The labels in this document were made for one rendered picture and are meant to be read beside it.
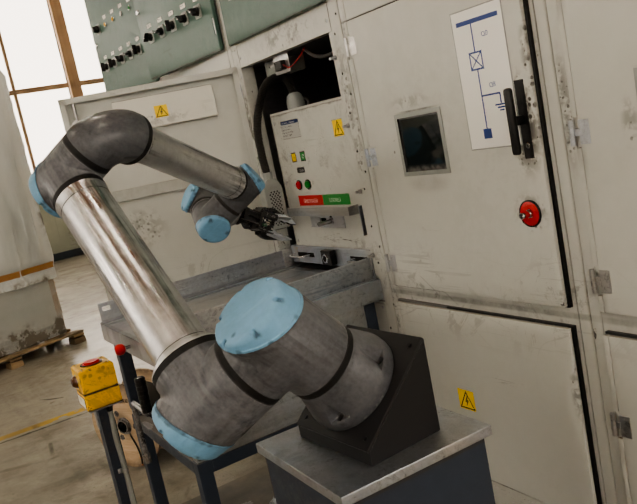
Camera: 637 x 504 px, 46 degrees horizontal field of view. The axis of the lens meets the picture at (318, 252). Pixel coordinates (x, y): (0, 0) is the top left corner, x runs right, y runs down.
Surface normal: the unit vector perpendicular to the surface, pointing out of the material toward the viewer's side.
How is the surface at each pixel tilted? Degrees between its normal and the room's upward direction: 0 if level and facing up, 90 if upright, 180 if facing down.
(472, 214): 90
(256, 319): 38
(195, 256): 90
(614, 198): 90
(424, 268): 90
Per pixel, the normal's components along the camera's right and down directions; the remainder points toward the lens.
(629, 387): -0.83, 0.25
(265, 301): -0.63, -0.60
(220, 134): 0.19, 0.12
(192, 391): -0.43, -0.25
